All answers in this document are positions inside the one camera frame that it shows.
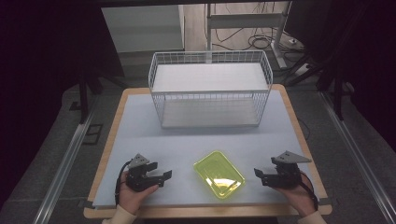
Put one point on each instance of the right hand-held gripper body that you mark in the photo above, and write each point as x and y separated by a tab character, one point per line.
285	175

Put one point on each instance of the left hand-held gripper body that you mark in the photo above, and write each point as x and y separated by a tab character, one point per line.
138	180

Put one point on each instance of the person's left hand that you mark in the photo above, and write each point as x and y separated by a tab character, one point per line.
132	199

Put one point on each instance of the person's right hand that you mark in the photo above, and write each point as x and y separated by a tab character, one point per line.
300	197

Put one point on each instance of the pale grey table sheet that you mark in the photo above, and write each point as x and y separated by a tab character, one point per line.
174	149

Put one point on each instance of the yellow-green plastic tray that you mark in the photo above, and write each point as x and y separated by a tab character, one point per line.
219	174

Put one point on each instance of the dark floor plate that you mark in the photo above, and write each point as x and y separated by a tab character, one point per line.
92	134

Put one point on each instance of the black tripod stand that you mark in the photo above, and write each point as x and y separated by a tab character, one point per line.
85	93

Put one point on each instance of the white power strip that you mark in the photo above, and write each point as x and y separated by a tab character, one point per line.
301	69

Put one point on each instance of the black metal stand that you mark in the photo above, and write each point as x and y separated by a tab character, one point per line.
334	77

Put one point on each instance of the white cabinet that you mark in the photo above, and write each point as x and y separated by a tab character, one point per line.
143	28

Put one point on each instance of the metal floor rail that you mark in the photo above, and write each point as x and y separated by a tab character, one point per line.
361	158
62	171

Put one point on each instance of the white metal desk frame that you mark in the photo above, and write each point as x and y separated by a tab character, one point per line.
246	20

